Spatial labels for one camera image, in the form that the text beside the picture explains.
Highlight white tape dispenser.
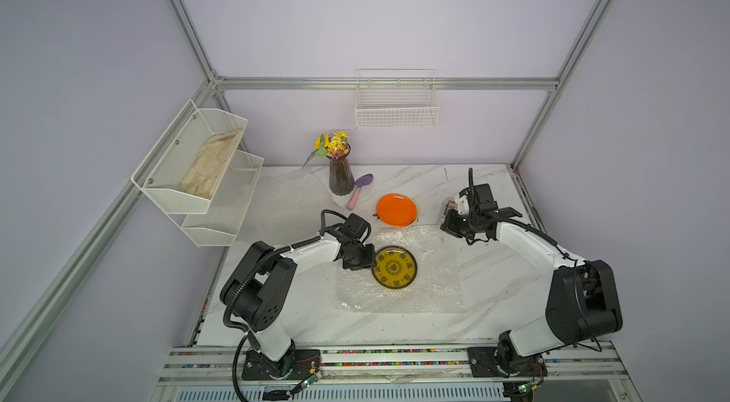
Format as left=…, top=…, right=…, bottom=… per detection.
left=445, top=196, right=470, bottom=216

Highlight yellow patterned dinner plate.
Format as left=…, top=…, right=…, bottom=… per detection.
left=372, top=246, right=418, bottom=290

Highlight clear bubble wrap sheet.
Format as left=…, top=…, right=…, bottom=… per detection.
left=334, top=225, right=466, bottom=315
left=246, top=171, right=342, bottom=246

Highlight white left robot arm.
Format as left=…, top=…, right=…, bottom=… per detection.
left=220, top=209, right=376, bottom=378

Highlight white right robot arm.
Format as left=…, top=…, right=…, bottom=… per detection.
left=440, top=168, right=624, bottom=377

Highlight orange dinner plate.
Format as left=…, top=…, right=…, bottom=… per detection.
left=376, top=194, right=418, bottom=227

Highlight yellow artificial flowers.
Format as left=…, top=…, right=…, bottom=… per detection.
left=302, top=130, right=351, bottom=166

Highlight beige cloth in shelf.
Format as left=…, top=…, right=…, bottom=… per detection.
left=178, top=130, right=243, bottom=200

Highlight white mesh two-tier shelf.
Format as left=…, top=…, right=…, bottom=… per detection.
left=131, top=101, right=263, bottom=247

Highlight white wire wall basket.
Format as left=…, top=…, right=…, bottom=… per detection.
left=355, top=69, right=440, bottom=130

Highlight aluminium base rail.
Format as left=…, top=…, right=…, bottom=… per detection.
left=151, top=342, right=641, bottom=401

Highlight aluminium frame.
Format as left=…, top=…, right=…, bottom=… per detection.
left=1, top=0, right=615, bottom=397

